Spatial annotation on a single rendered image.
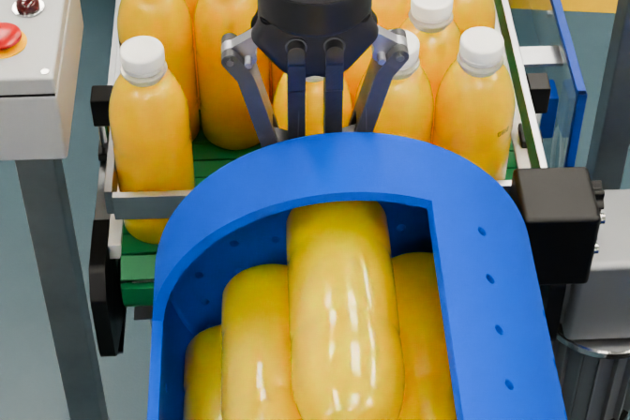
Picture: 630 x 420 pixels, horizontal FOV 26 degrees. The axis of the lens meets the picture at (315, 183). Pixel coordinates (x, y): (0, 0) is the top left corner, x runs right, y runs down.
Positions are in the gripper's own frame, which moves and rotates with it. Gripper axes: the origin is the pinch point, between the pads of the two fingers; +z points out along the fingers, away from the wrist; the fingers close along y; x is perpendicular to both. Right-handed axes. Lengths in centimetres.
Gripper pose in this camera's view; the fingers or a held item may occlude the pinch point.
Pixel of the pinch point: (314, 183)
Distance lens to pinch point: 101.2
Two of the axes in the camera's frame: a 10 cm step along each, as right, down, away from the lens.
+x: 0.4, 7.0, -7.1
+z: 0.0, 7.1, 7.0
